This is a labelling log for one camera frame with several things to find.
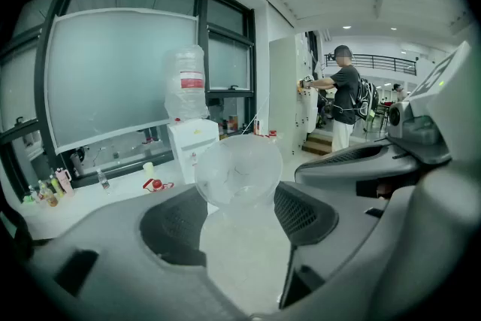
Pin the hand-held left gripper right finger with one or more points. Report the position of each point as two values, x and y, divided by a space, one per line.
357 255

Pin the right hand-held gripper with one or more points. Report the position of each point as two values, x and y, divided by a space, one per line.
451 105

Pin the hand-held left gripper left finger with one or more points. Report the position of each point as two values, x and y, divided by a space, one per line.
112 233

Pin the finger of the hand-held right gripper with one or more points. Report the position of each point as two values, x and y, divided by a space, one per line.
338 169

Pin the white water dispenser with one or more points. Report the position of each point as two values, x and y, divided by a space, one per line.
191 146

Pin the clear plastic cup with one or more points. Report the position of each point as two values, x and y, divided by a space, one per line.
240 237

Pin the wooden step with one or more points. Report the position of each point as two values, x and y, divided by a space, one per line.
317 144

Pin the white window ledge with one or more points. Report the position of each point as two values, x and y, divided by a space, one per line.
82 199

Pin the small clear water bottle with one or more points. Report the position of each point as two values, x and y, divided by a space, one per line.
104 182

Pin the amber drink bottle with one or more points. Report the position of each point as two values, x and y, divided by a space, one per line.
51 197

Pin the cream cylindrical container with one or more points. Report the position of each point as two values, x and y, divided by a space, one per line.
148 171

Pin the yellow drink bottle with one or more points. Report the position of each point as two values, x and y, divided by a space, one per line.
57 185

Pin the grey flask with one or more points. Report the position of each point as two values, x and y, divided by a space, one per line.
77 163

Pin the red label drink bottle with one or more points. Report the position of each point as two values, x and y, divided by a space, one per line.
41 191

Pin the green drink bottle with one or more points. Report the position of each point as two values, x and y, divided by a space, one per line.
30 196

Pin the white locker unit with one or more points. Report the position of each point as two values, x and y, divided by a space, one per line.
285 94

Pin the black balcony railing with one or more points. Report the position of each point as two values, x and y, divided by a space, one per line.
387 64

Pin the orange box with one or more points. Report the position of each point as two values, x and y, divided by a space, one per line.
233 123

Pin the dark glass bottle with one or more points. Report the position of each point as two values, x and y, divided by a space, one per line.
224 126

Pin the large plastic-wrapped water jug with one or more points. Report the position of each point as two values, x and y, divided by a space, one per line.
186 86

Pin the frosted window film sheet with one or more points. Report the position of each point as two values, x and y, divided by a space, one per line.
112 67

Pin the black window frame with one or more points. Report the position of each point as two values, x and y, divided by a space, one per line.
203 11

